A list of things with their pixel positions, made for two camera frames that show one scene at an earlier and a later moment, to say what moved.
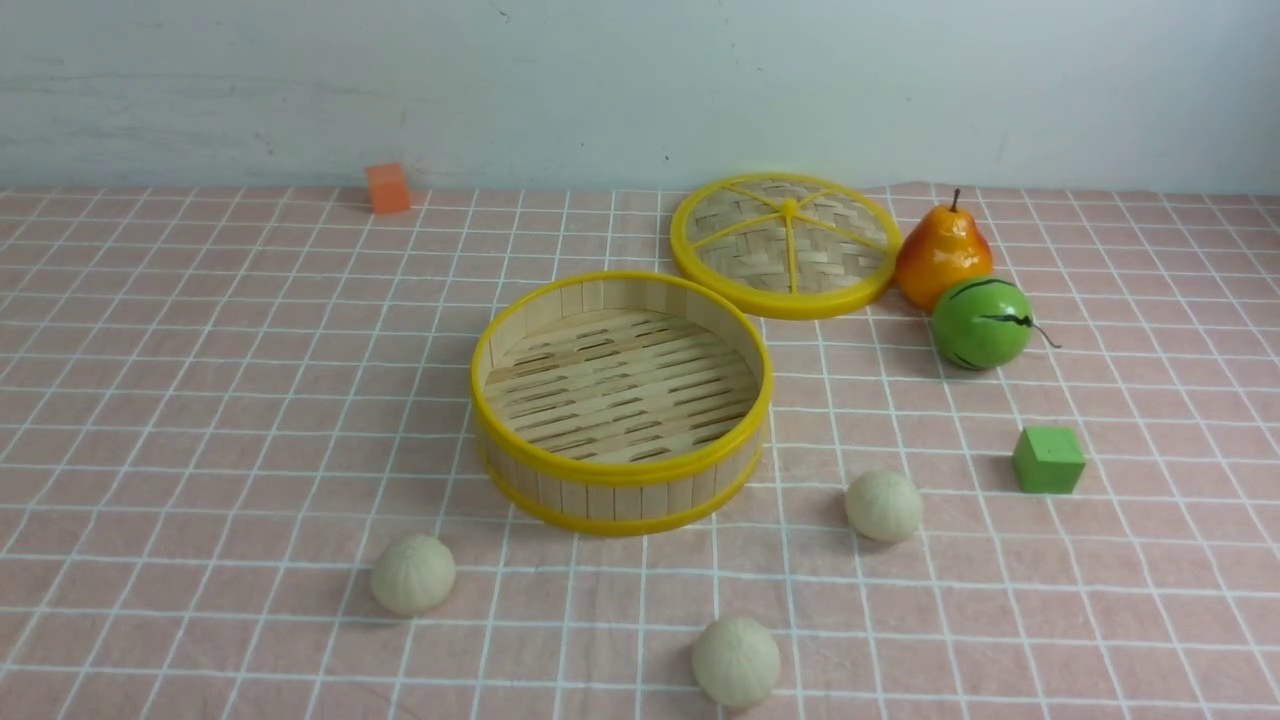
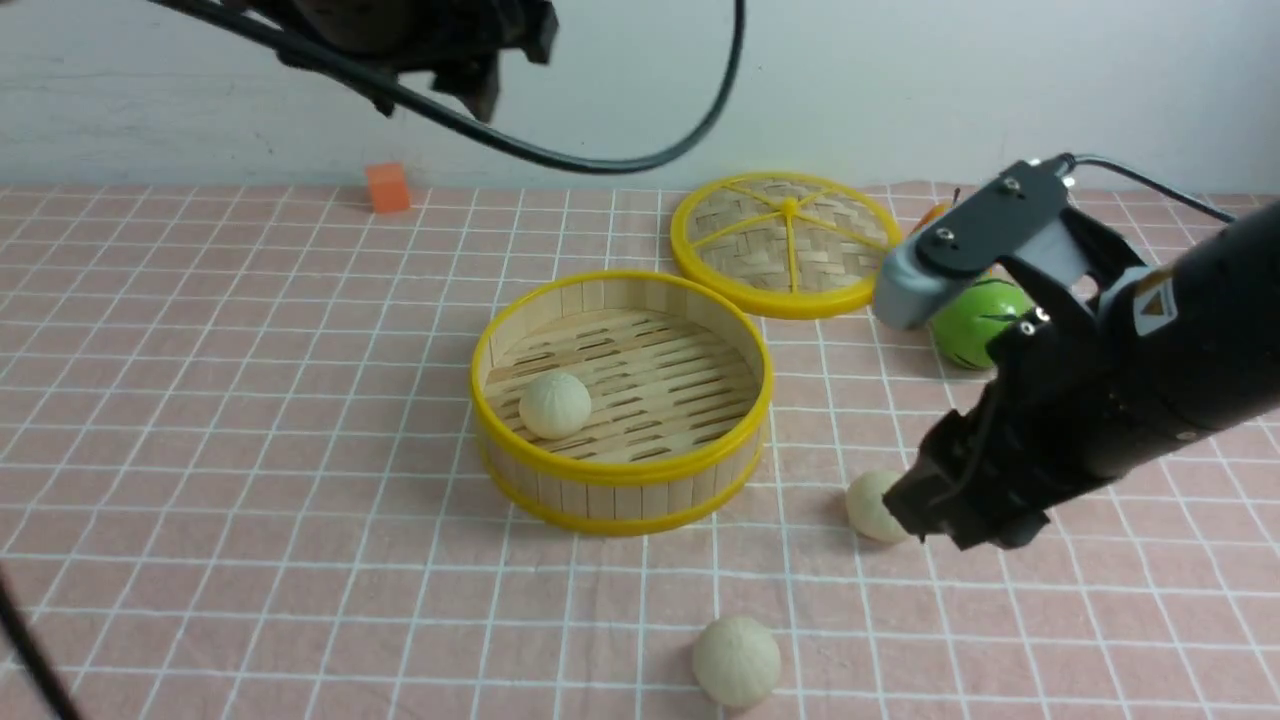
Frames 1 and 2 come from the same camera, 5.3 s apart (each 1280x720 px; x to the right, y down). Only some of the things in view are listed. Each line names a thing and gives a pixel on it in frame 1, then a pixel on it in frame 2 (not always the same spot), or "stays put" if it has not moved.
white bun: [413, 575] -> [555, 406]
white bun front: [735, 661] stays put
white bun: [884, 505] stays put
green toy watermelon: [983, 324] stays put
